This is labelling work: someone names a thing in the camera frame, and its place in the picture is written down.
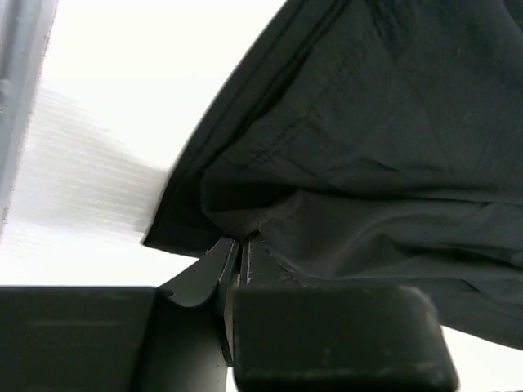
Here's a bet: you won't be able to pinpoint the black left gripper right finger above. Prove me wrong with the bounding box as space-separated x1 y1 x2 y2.
232 236 459 391

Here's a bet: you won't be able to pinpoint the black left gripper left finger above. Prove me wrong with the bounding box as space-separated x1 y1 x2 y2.
1 238 239 391

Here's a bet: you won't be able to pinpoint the black trousers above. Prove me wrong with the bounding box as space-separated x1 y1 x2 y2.
144 1 522 349

